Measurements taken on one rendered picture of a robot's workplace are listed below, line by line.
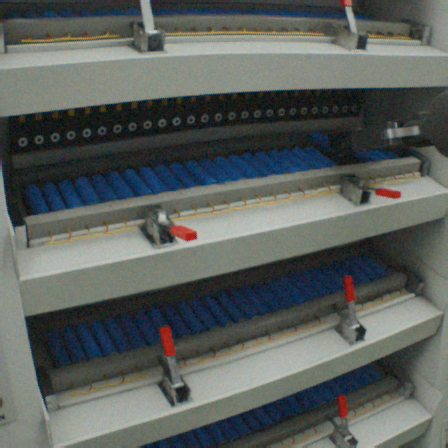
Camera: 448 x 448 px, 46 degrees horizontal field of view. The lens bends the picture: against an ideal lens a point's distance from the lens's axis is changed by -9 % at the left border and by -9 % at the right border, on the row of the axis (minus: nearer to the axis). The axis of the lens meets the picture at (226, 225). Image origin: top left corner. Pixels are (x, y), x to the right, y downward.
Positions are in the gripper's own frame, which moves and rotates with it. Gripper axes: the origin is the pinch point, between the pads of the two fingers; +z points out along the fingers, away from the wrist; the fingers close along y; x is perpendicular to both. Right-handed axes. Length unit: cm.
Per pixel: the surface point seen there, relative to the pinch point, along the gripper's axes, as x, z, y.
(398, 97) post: 6.5, 4.4, 15.0
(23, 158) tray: 3.9, 11.0, -41.0
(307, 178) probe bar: -3.9, -0.3, -9.1
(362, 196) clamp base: -7.1, -2.5, -2.3
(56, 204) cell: -2.2, 3.4, -39.2
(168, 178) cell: -1.5, 4.8, -25.0
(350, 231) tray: -11.1, -2.6, -5.2
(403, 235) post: -15.6, 7.7, 15.0
